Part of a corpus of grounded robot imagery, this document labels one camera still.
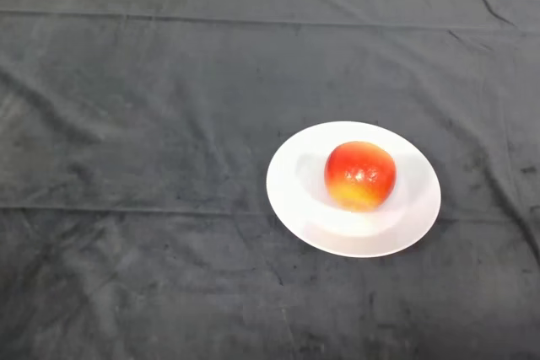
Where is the black cloth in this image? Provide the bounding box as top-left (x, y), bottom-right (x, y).
top-left (0, 0), bottom-right (540, 360)

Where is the white round plate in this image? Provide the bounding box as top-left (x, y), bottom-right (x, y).
top-left (265, 121), bottom-right (442, 259)

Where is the red yellow apple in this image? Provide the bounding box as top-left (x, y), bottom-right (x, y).
top-left (323, 140), bottom-right (397, 212)

